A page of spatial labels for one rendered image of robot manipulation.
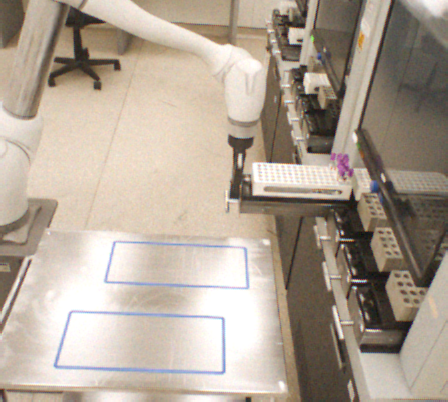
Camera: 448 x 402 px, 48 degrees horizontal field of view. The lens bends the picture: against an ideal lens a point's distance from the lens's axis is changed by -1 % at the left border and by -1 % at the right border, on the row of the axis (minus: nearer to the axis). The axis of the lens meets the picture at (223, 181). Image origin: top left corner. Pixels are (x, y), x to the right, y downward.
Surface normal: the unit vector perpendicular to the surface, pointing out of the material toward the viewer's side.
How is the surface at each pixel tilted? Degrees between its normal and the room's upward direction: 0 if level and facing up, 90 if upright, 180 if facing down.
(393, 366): 0
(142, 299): 0
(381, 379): 0
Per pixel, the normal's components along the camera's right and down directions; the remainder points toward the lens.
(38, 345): 0.07, -0.80
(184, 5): 0.01, 0.59
